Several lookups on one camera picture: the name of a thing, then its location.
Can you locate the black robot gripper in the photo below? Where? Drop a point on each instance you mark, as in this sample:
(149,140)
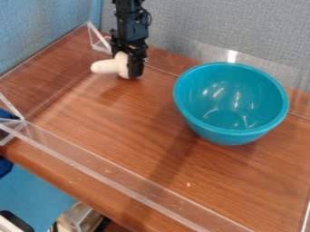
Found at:
(129,40)

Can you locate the white brown toy mushroom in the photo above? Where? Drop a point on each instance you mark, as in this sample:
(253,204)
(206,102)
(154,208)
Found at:
(112,66)

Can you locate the blue plastic bowl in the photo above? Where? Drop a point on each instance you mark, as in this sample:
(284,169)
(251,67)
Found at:
(233,103)

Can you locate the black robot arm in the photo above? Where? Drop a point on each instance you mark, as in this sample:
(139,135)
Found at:
(130,9)

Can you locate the clear acrylic back barrier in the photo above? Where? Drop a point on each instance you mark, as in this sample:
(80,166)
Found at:
(166,65)

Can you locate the clear acrylic barrier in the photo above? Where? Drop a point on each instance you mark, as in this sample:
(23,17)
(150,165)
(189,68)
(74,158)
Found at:
(166,65)
(141,189)

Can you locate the clear acrylic front barrier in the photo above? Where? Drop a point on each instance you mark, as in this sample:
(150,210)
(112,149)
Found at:
(141,189)

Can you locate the blue cloth object left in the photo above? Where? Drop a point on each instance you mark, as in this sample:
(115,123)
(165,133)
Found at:
(6,164)

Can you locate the metal object under table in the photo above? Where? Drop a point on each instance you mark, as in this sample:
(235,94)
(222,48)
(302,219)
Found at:
(79,219)

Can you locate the black white object bottom left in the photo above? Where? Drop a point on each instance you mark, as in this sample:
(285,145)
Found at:
(12,224)

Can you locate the clear acrylic corner bracket back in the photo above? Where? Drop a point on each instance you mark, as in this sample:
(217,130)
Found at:
(99,41)

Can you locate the clear acrylic corner bracket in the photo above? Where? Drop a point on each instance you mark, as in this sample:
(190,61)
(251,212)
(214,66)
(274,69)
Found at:
(11,126)
(99,41)

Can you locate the clear acrylic corner bracket left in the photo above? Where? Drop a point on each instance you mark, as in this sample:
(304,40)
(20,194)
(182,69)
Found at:
(11,126)

